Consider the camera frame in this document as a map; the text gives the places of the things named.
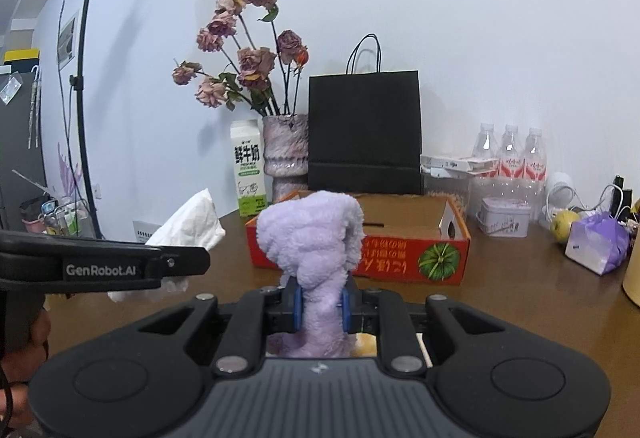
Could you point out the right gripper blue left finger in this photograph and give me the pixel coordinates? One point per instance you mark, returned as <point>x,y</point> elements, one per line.
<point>291,307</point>

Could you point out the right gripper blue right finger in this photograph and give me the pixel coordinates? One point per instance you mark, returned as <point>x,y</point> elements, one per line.
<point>351,303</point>

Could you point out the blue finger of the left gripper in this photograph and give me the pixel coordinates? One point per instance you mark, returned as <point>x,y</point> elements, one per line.
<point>176,261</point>

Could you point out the white tissue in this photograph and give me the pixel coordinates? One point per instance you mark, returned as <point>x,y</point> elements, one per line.
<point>195,223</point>

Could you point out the lavender fluffy towel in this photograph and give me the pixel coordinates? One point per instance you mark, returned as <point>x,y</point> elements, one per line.
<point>317,241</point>

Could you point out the person's left hand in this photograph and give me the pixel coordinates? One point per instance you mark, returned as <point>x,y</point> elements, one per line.
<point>21,365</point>

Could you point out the cluttered shelf rack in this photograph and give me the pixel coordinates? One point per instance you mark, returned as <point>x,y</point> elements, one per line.
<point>51,214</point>

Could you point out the red cardboard pumpkin box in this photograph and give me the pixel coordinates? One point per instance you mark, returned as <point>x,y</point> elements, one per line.
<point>407,238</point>

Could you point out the white green milk carton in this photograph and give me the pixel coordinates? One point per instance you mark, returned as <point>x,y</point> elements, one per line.
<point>248,165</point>

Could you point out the white flat carton box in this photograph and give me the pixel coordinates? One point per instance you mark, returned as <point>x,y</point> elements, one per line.
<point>458,167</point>

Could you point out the clear plastic food container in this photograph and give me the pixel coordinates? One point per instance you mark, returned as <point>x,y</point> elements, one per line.
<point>456,186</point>

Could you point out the black paper shopping bag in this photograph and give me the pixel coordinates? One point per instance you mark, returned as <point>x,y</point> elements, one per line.
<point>364,131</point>

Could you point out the purple textured vase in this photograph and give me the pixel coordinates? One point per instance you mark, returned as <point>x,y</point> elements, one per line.
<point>286,153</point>

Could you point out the small decorated tin box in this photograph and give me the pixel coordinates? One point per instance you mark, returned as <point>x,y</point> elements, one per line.
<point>502,217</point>

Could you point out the water bottle left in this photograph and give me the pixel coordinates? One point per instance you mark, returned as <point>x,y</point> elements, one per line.
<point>486,145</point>

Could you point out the water bottle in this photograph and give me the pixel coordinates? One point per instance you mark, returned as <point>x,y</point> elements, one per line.
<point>486,145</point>
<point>510,154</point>
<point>535,156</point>

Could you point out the water bottle middle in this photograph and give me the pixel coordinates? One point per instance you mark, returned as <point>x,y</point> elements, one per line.
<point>510,154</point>

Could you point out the dried pink rose bouquet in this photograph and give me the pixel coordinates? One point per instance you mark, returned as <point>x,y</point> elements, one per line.
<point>265,78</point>

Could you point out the green yellow apple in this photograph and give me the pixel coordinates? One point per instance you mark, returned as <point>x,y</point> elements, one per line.
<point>561,224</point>

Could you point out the water bottle right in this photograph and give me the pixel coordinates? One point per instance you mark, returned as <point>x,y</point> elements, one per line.
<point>535,156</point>

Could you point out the purple tissue pack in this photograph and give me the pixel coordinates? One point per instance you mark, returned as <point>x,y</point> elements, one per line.
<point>599,243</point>

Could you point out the yellow thermos jug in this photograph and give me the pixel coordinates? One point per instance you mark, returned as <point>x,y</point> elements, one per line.
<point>631,280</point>

